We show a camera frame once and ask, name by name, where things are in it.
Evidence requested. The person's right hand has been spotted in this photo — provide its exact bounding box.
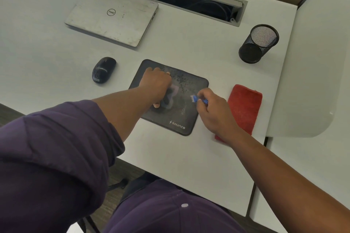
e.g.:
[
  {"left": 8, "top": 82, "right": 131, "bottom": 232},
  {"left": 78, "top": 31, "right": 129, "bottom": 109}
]
[{"left": 196, "top": 88, "right": 243, "bottom": 145}]

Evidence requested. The person's left hand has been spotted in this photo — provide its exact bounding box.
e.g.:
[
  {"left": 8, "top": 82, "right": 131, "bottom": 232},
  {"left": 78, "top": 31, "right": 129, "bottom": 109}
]
[{"left": 138, "top": 67, "right": 173, "bottom": 109}]

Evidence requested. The small blue cleaning brush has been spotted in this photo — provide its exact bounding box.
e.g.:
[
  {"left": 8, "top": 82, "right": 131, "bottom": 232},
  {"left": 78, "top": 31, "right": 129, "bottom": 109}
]
[{"left": 190, "top": 94, "right": 209, "bottom": 104}]

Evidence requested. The black mouse pad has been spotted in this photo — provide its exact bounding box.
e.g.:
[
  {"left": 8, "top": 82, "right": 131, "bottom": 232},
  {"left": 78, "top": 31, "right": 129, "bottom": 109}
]
[{"left": 128, "top": 59, "right": 209, "bottom": 137}]

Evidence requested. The person's left forearm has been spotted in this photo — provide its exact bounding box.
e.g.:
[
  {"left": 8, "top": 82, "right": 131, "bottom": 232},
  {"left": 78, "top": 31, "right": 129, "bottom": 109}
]
[{"left": 92, "top": 85, "right": 155, "bottom": 143}]

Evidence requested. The person's right forearm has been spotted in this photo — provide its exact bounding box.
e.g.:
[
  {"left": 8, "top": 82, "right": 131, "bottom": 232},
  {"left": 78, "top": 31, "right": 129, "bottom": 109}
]
[{"left": 225, "top": 128, "right": 350, "bottom": 233}]

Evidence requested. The red microfibre cloth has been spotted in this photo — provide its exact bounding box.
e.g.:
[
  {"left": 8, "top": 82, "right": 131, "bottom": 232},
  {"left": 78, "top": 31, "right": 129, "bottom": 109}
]
[{"left": 214, "top": 84, "right": 263, "bottom": 144}]

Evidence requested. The black computer mouse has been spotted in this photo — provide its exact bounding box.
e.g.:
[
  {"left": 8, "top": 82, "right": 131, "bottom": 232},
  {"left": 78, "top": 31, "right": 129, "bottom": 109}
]
[{"left": 92, "top": 57, "right": 117, "bottom": 84}]

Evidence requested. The black mesh pen holder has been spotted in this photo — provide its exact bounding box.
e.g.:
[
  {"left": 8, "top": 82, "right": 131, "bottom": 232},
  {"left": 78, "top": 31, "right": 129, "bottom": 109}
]
[{"left": 238, "top": 24, "right": 280, "bottom": 64}]

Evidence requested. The black office chair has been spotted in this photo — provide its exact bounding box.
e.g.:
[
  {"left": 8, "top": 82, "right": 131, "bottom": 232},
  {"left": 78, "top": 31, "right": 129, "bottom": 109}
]
[{"left": 77, "top": 171, "right": 158, "bottom": 233}]

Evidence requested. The silver laptop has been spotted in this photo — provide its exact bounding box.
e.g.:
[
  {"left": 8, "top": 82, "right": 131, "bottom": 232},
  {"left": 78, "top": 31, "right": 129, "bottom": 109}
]
[{"left": 65, "top": 0, "right": 159, "bottom": 48}]

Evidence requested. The purple shirt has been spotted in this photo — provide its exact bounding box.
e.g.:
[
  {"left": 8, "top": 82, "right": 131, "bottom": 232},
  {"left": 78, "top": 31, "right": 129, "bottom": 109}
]
[{"left": 0, "top": 100, "right": 246, "bottom": 233}]

